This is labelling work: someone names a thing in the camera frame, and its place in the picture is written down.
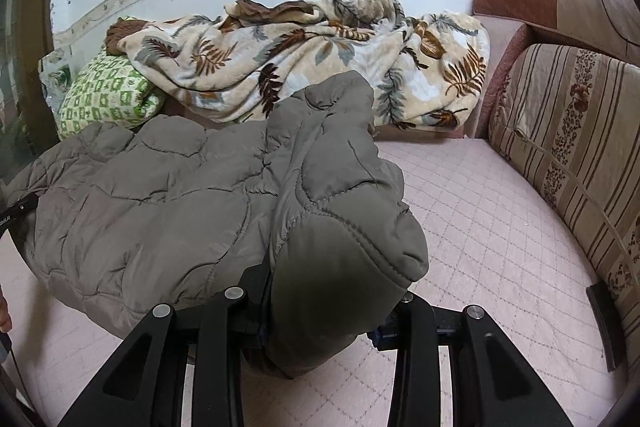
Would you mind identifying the pink quilted sofa cover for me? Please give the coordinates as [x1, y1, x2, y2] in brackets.
[10, 137, 626, 427]

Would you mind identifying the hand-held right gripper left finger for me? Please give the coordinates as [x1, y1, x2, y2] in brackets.
[57, 264, 273, 427]

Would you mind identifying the green patterned pillow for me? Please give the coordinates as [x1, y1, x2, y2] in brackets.
[59, 17, 166, 140]

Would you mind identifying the person's left hand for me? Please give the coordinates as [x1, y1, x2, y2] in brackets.
[0, 287, 13, 334]

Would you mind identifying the glass door wooden cabinet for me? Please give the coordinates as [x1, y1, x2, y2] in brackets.
[0, 0, 66, 188]

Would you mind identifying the clear plastic bag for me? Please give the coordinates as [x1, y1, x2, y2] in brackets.
[39, 49, 76, 108]

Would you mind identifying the leaf print fleece blanket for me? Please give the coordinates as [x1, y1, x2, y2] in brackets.
[107, 0, 491, 130]

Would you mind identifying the black tablet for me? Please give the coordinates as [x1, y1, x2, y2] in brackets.
[585, 283, 628, 373]

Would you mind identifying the black cable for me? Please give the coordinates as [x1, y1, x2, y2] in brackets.
[7, 339, 32, 408]

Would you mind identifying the olive padded jacket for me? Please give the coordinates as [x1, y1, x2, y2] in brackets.
[5, 69, 430, 380]

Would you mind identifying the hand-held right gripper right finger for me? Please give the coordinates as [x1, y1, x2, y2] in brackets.
[370, 292, 576, 427]

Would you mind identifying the striped floral beige cushion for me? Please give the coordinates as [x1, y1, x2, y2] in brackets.
[487, 43, 640, 333]

